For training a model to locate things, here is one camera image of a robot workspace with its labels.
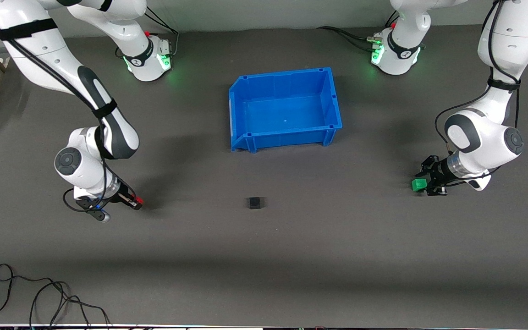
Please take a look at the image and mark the black left arm base cables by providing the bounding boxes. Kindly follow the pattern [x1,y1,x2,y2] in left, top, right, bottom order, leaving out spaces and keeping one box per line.
[317,11,400,52]

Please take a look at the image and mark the blue plastic storage bin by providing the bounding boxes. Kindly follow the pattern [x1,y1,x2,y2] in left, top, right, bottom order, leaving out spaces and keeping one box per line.
[228,67,343,154]

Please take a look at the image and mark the black right arm base cables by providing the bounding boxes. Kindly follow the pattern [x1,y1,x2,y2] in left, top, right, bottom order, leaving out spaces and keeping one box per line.
[115,7,180,60]

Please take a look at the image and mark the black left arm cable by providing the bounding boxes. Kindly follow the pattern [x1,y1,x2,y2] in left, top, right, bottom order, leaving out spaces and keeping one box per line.
[434,0,521,154]

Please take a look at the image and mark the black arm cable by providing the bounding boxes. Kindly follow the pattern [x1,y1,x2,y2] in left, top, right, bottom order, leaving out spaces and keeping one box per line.
[0,8,125,214]
[434,0,521,154]

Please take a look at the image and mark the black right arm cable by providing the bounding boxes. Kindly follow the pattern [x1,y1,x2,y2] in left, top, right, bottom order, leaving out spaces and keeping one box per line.
[0,8,125,214]

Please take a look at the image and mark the thin black loose cable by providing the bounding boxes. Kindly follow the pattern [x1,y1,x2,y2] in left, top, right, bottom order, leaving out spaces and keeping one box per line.
[0,264,111,328]

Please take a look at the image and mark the black arm base cables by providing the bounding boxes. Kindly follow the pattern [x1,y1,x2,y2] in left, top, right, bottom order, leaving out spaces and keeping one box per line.
[115,7,180,60]
[317,11,400,52]

